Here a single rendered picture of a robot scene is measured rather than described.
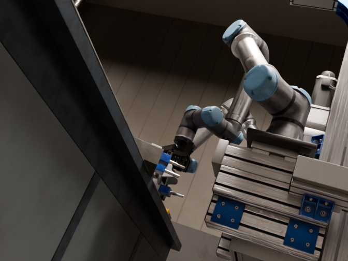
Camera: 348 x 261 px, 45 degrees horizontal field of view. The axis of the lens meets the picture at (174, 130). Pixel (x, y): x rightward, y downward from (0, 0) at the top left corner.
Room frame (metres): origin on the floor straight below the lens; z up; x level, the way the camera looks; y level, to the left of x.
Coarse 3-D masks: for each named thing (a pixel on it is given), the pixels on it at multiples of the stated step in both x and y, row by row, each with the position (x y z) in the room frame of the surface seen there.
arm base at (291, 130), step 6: (276, 120) 1.25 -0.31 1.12; (282, 120) 1.23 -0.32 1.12; (288, 120) 1.22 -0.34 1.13; (294, 120) 1.22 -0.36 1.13; (270, 126) 1.26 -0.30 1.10; (276, 126) 1.23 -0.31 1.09; (282, 126) 1.22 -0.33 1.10; (288, 126) 1.22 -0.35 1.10; (294, 126) 1.22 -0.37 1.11; (300, 126) 1.23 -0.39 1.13; (270, 132) 1.26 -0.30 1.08; (276, 132) 1.22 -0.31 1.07; (282, 132) 1.21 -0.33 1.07; (288, 132) 1.21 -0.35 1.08; (294, 132) 1.21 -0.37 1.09; (300, 132) 1.23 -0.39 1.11; (294, 138) 1.20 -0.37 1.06; (300, 138) 1.22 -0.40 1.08
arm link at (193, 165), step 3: (192, 159) 2.02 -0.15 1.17; (195, 159) 2.03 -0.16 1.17; (192, 162) 2.02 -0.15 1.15; (195, 162) 2.02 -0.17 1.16; (189, 165) 2.02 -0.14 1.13; (192, 165) 2.01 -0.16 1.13; (195, 165) 2.03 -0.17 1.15; (189, 168) 2.03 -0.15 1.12; (192, 168) 2.02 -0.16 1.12; (195, 168) 2.05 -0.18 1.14; (186, 171) 2.06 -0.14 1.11; (189, 171) 2.05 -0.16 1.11; (192, 171) 2.04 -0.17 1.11
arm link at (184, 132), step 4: (180, 128) 1.53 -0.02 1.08; (184, 128) 1.52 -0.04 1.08; (188, 128) 1.52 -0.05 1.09; (180, 132) 1.52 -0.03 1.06; (184, 132) 1.52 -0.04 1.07; (188, 132) 1.52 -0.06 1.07; (192, 132) 1.52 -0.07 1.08; (176, 136) 1.55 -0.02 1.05; (180, 136) 1.53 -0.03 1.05; (184, 136) 1.52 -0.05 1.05; (188, 136) 1.52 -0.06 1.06; (192, 136) 1.53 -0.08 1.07; (192, 140) 1.54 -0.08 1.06
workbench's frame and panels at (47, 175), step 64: (0, 0) 0.53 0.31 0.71; (64, 0) 0.57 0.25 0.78; (0, 64) 0.60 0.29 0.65; (64, 64) 0.74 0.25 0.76; (0, 128) 0.68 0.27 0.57; (64, 128) 0.85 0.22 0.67; (0, 192) 0.77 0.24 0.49; (64, 192) 0.98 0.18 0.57; (128, 192) 1.37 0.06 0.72; (0, 256) 0.87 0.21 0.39; (64, 256) 1.13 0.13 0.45; (128, 256) 1.66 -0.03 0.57
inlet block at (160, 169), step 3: (159, 165) 1.39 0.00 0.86; (162, 165) 1.39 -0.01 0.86; (156, 168) 1.39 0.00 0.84; (159, 168) 1.39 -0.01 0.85; (162, 168) 1.39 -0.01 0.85; (165, 168) 1.39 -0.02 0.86; (156, 171) 1.42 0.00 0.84; (159, 171) 1.40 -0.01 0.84; (162, 171) 1.39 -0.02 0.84; (165, 171) 1.41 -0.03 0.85; (168, 171) 1.41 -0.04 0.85; (159, 174) 1.43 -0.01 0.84; (162, 174) 1.42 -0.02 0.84; (171, 174) 1.41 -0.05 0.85; (174, 174) 1.41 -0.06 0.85; (177, 174) 1.41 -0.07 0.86; (177, 177) 1.41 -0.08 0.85
